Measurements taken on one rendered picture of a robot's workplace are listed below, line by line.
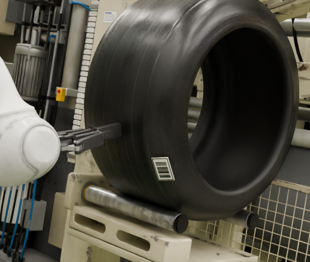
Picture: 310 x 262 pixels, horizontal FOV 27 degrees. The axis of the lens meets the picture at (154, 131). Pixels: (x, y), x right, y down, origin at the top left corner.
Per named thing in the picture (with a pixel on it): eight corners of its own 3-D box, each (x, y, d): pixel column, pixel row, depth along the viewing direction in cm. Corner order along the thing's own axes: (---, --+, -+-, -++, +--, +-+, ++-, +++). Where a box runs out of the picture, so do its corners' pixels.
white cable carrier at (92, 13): (67, 161, 192) (91, 0, 190) (80, 161, 196) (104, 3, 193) (76, 164, 189) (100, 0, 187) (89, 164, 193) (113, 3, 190)
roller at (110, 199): (93, 181, 175) (95, 197, 177) (80, 186, 172) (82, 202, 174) (188, 212, 151) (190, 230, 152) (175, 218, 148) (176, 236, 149)
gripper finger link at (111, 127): (95, 128, 142) (97, 129, 142) (119, 122, 147) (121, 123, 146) (95, 141, 143) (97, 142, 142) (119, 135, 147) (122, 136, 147)
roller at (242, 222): (157, 184, 193) (167, 185, 196) (153, 199, 193) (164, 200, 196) (251, 212, 168) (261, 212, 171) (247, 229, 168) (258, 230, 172)
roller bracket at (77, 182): (62, 208, 172) (67, 171, 172) (165, 206, 201) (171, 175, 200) (69, 211, 170) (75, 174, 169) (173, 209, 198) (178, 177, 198)
